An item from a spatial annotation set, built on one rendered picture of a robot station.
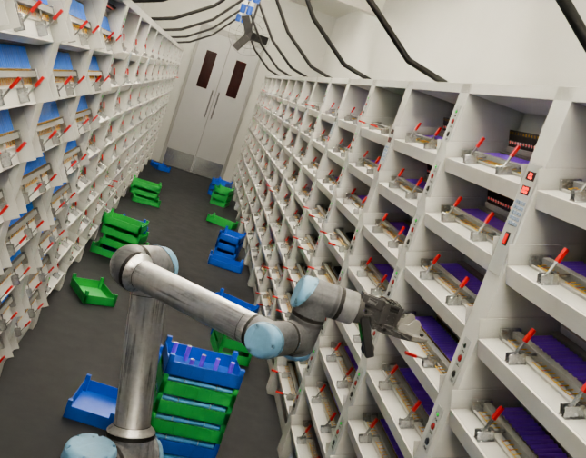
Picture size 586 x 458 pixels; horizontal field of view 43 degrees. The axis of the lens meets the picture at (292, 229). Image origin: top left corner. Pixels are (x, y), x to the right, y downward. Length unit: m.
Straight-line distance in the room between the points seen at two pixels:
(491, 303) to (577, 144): 0.42
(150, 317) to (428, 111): 1.51
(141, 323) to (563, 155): 1.28
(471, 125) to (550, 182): 0.71
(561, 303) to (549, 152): 0.41
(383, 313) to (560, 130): 0.64
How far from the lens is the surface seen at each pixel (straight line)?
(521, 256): 1.87
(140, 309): 2.31
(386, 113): 3.87
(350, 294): 1.98
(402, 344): 2.35
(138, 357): 2.33
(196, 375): 2.94
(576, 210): 1.67
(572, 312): 1.57
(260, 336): 1.87
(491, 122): 2.54
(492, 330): 1.89
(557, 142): 1.85
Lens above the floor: 1.51
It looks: 9 degrees down
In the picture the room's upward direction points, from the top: 19 degrees clockwise
